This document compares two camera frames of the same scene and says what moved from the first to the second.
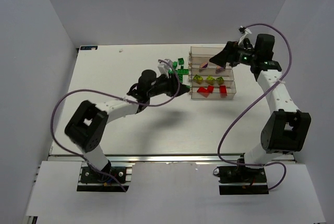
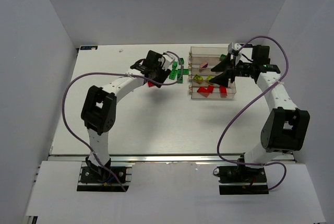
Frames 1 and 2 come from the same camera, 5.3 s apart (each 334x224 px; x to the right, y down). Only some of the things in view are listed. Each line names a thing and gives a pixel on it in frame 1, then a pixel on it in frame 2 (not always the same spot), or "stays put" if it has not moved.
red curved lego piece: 202,90 stays put
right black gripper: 232,54 → 233,70
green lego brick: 180,77 stays put
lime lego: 198,79 stays put
